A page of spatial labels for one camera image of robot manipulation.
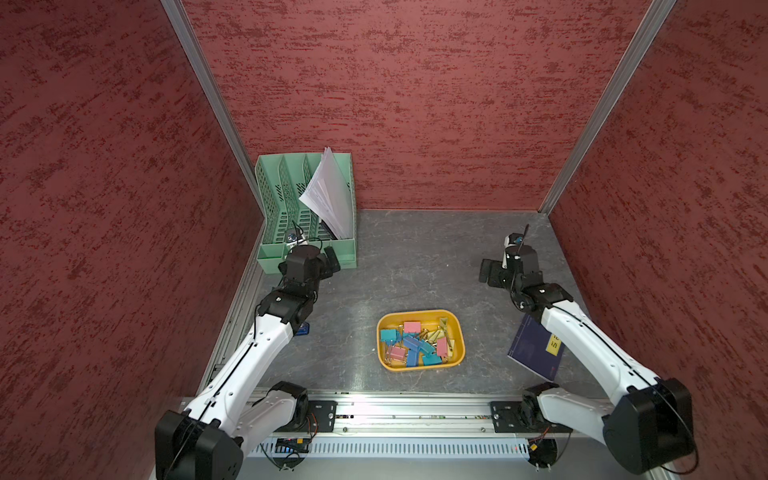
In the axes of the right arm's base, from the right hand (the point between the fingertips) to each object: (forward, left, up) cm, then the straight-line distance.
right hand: (495, 270), depth 85 cm
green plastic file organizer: (+32, +70, -11) cm, 78 cm away
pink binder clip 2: (-19, +29, -13) cm, 37 cm away
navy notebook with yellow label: (-18, -11, -14) cm, 25 cm away
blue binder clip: (-21, +25, -13) cm, 35 cm away
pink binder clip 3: (-18, +16, -13) cm, 27 cm away
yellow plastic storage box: (-15, +23, -12) cm, 30 cm away
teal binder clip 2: (-20, +19, -14) cm, 31 cm away
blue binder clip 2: (-17, +25, -10) cm, 32 cm away
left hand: (+1, +51, +7) cm, 52 cm away
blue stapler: (-11, +57, -13) cm, 59 cm away
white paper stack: (+25, +50, +8) cm, 56 cm away
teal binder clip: (-14, +31, -11) cm, 36 cm away
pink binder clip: (-12, +24, -12) cm, 30 cm away
